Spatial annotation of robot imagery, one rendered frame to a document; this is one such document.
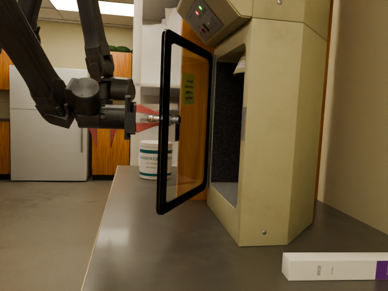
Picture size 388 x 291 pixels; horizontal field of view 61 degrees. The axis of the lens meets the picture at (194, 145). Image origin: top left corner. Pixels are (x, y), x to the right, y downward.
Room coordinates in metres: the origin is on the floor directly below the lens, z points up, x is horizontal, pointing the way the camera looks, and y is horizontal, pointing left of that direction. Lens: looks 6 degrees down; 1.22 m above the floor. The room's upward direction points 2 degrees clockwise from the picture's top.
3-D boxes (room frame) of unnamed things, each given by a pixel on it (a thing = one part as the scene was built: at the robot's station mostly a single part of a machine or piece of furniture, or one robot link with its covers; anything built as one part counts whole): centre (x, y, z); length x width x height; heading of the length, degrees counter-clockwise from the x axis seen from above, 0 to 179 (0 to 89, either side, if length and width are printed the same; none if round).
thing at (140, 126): (0.80, 0.12, 1.20); 0.09 x 0.07 x 0.07; 100
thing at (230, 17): (0.83, -0.02, 1.46); 0.32 x 0.12 x 0.10; 10
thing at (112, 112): (0.79, 0.19, 1.20); 0.07 x 0.07 x 0.10; 10
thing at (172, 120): (0.74, 0.04, 1.18); 0.02 x 0.02 x 0.06; 69
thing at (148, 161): (1.38, 0.16, 1.02); 0.13 x 0.13 x 0.15
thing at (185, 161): (0.84, 0.02, 1.19); 0.30 x 0.01 x 0.40; 159
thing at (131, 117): (0.80, 0.12, 1.20); 0.09 x 0.07 x 0.07; 100
